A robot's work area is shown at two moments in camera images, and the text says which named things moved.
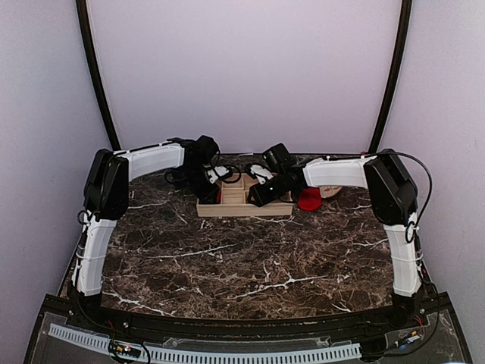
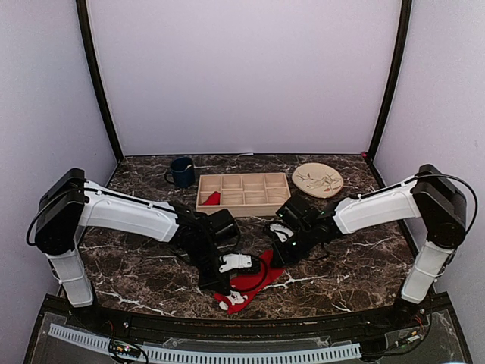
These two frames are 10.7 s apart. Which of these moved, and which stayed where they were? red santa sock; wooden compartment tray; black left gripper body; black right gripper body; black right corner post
Moved: black left gripper body; red santa sock; black right gripper body
Stayed: black right corner post; wooden compartment tray
